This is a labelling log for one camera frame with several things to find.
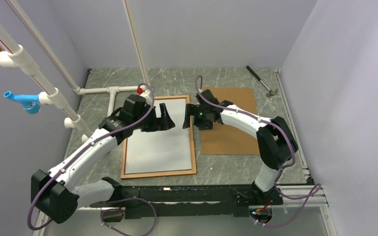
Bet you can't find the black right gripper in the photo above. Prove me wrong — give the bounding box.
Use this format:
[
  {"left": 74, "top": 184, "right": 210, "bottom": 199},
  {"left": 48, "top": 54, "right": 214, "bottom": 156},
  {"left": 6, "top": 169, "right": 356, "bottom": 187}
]
[{"left": 183, "top": 104, "right": 213, "bottom": 131}]

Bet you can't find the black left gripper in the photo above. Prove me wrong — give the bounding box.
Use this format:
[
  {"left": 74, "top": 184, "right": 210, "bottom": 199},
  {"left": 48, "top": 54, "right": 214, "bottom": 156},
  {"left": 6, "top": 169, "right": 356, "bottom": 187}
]
[{"left": 132, "top": 103, "right": 175, "bottom": 132}]

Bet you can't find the landscape photo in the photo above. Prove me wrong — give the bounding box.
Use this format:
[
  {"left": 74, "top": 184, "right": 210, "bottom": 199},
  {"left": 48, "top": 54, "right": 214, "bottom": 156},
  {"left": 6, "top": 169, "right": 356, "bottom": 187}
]
[{"left": 125, "top": 98, "right": 193, "bottom": 175}]

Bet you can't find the brown backing board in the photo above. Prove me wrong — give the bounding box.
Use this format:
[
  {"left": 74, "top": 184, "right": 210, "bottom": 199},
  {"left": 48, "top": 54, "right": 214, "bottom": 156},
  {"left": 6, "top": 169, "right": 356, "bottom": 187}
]
[{"left": 200, "top": 87, "right": 259, "bottom": 155}]

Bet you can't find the wooden picture frame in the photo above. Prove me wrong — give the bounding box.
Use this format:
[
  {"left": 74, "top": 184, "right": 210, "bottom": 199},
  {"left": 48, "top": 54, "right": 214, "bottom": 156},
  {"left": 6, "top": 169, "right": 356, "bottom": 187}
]
[{"left": 120, "top": 94, "right": 198, "bottom": 180}]

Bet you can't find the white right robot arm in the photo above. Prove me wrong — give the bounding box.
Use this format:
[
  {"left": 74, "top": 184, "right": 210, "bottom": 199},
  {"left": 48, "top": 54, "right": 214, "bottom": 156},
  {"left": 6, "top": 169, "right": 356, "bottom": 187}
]
[{"left": 183, "top": 89, "right": 298, "bottom": 204}]

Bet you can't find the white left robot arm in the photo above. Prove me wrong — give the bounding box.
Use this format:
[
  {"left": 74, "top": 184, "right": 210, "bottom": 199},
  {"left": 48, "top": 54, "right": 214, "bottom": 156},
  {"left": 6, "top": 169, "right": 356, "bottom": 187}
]
[{"left": 31, "top": 94, "right": 175, "bottom": 224}]

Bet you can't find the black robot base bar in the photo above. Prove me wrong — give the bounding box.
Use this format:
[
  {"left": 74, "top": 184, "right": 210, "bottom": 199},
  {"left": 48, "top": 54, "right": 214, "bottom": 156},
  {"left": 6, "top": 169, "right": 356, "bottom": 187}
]
[{"left": 91, "top": 180, "right": 284, "bottom": 219}]

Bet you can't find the blue faucet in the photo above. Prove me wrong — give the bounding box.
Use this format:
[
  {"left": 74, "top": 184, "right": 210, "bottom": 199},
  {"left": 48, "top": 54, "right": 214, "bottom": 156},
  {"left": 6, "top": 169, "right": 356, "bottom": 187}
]
[{"left": 3, "top": 91, "right": 41, "bottom": 115}]

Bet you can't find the white pvc pipe stand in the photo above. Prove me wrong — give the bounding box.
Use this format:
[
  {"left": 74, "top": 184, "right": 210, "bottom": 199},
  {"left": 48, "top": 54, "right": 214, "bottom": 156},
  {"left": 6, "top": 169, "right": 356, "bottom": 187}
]
[{"left": 0, "top": 0, "right": 141, "bottom": 142}]

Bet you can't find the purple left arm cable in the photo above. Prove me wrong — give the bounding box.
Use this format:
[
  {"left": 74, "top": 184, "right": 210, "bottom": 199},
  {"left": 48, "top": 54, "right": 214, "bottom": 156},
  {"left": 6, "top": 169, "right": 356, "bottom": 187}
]
[{"left": 27, "top": 83, "right": 158, "bottom": 236}]

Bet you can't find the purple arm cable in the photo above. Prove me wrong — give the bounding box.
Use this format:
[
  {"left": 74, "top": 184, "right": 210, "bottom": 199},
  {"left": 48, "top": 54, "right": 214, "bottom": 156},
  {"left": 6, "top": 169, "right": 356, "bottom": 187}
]
[
  {"left": 194, "top": 75, "right": 323, "bottom": 229},
  {"left": 27, "top": 83, "right": 158, "bottom": 236}
]

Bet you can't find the black handled hammer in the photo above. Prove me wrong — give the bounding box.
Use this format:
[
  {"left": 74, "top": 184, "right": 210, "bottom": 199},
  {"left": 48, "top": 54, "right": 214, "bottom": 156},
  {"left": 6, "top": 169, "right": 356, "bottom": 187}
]
[{"left": 246, "top": 65, "right": 278, "bottom": 97}]

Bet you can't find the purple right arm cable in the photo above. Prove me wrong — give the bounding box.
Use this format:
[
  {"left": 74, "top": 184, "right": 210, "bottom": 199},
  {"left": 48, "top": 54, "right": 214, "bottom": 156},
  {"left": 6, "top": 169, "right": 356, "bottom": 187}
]
[{"left": 194, "top": 75, "right": 323, "bottom": 229}]

